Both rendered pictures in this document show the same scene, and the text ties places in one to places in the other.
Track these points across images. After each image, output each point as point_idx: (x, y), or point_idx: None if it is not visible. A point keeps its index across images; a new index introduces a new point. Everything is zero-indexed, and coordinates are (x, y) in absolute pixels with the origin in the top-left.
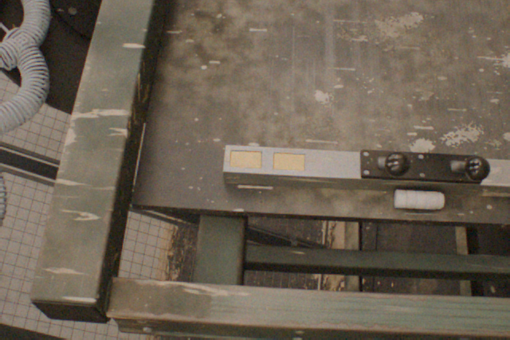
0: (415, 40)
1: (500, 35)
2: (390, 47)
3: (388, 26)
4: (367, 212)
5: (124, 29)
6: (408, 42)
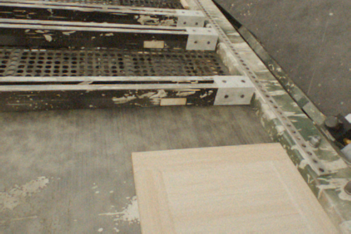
0: (35, 207)
1: (121, 186)
2: (4, 221)
3: (9, 196)
4: None
5: None
6: (26, 211)
